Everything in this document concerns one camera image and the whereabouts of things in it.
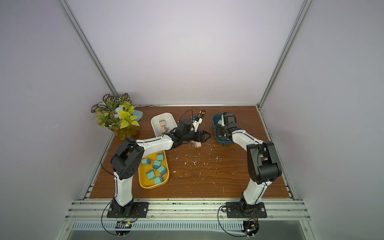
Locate teal plug bottom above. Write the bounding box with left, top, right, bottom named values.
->
left=157, top=166, right=168, bottom=176

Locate light teal plug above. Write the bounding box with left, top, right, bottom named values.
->
left=141, top=158, right=152, bottom=166

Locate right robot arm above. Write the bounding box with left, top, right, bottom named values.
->
left=213, top=112, right=282, bottom=214

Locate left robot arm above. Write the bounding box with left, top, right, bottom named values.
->
left=110, top=119, right=212, bottom=216

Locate teal storage box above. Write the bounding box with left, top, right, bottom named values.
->
left=213, top=114, right=234, bottom=146

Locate white storage box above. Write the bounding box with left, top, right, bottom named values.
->
left=151, top=113, right=178, bottom=137

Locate yellow storage box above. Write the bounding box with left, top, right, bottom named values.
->
left=138, top=151, right=170, bottom=189

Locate yellow black utility knife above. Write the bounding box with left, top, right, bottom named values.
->
left=197, top=110, right=206, bottom=118

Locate potted green plant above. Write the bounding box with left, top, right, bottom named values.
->
left=91, top=93, right=140, bottom=141

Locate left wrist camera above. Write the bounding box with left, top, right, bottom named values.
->
left=192, top=117, right=203, bottom=132

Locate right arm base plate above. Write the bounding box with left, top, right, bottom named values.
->
left=225, top=201, right=268, bottom=219

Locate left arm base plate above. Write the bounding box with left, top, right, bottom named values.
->
left=107, top=200, right=149, bottom=219

